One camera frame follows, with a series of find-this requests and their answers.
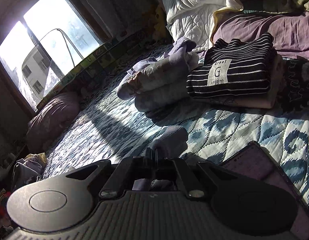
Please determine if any black smartphone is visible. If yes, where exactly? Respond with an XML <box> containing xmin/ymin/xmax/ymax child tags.
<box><xmin>220</xmin><ymin>141</ymin><xmax>309</xmax><ymax>215</ymax></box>

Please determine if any blue white quilted bedspread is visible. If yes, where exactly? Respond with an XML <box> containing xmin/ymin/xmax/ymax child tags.
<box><xmin>43</xmin><ymin>57</ymin><xmax>309</xmax><ymax>206</ymax></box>

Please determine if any folded floral lilac garment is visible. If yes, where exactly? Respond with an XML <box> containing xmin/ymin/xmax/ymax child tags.
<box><xmin>116</xmin><ymin>37</ymin><xmax>199</xmax><ymax>113</ymax></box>

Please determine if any window with curtains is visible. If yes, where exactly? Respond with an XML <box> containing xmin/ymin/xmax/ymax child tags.
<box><xmin>0</xmin><ymin>0</ymin><xmax>109</xmax><ymax>112</ymax></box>

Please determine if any mauve pillow by window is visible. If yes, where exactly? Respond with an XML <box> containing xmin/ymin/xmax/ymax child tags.
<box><xmin>26</xmin><ymin>92</ymin><xmax>80</xmax><ymax>154</ymax></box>

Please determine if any white quilted duvet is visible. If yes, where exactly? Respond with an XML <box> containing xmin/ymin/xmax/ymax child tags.
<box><xmin>162</xmin><ymin>0</ymin><xmax>243</xmax><ymax>52</ymax></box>

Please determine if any beige and lilac sweatshirt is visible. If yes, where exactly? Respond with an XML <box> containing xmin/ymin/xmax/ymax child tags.
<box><xmin>132</xmin><ymin>126</ymin><xmax>188</xmax><ymax>192</ymax></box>

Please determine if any colourful alphabet foam bumper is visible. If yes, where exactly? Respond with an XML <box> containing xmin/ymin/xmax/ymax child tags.
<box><xmin>37</xmin><ymin>30</ymin><xmax>145</xmax><ymax>111</ymax></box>

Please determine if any yellow plush toy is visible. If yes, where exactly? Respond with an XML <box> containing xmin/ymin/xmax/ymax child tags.
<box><xmin>143</xmin><ymin>5</ymin><xmax>171</xmax><ymax>42</ymax></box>

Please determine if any black white striped folded shirt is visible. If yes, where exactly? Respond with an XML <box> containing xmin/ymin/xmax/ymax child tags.
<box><xmin>187</xmin><ymin>33</ymin><xmax>277</xmax><ymax>99</ymax></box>

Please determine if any grey folded clothes pile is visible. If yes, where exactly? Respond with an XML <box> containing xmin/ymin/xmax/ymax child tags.
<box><xmin>11</xmin><ymin>152</ymin><xmax>47</xmax><ymax>192</ymax></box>

